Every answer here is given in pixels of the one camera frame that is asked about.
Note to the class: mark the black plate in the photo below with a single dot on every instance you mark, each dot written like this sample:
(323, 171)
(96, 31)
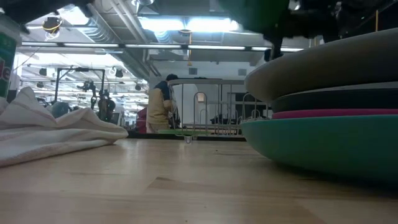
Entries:
(335, 101)

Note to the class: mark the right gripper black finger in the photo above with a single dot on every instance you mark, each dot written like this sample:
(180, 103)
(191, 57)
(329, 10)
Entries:
(276, 43)

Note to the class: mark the silver ventilation duct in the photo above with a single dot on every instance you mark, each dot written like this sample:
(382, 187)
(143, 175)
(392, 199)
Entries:
(96, 31)

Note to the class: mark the white plate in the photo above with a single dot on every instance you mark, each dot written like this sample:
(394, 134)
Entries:
(326, 68)

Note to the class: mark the red cabinet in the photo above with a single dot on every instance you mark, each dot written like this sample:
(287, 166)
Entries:
(142, 119)

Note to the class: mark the green label soap bottle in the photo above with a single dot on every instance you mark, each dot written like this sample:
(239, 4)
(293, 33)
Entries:
(6, 62)

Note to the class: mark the white folded cloth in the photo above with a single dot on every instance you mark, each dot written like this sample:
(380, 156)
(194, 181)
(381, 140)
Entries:
(46, 133)

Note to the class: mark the long ceiling light strip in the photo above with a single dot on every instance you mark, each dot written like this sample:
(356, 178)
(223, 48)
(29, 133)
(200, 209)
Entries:
(93, 45)

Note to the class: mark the green drip tray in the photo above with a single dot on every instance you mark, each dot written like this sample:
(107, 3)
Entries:
(177, 132)

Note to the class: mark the white cutlery holder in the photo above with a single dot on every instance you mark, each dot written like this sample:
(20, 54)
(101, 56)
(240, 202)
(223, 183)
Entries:
(188, 105)

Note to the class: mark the person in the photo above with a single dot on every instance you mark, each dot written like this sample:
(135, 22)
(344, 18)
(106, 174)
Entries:
(158, 105)

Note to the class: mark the black rig frame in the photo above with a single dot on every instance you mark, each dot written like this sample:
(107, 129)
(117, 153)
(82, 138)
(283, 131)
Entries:
(57, 84)

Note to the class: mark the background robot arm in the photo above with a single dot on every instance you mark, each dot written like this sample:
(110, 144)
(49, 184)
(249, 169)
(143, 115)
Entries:
(105, 105)

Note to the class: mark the pink plate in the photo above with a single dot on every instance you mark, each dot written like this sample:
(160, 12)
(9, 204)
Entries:
(335, 113)

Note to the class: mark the grey round object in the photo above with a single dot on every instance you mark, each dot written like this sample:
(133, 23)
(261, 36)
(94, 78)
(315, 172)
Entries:
(59, 109)

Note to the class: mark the teal plate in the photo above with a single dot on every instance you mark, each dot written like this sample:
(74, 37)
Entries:
(326, 146)

